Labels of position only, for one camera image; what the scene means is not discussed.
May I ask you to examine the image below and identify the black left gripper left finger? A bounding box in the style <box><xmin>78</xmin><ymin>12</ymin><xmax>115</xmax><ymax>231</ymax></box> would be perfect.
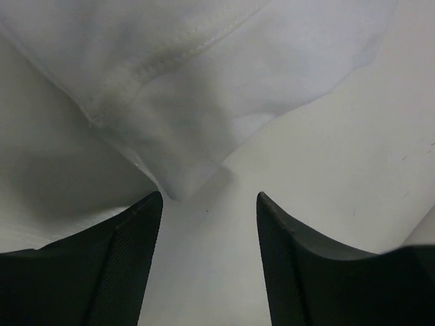
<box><xmin>1</xmin><ymin>192</ymin><xmax>163</xmax><ymax>325</ymax></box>

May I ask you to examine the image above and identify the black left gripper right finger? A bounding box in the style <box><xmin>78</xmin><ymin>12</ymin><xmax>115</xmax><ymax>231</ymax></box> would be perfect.
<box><xmin>256</xmin><ymin>193</ymin><xmax>434</xmax><ymax>325</ymax></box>

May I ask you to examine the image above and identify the white skirt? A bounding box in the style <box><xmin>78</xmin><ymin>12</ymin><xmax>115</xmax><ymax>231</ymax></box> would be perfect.
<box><xmin>1</xmin><ymin>1</ymin><xmax>397</xmax><ymax>200</ymax></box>

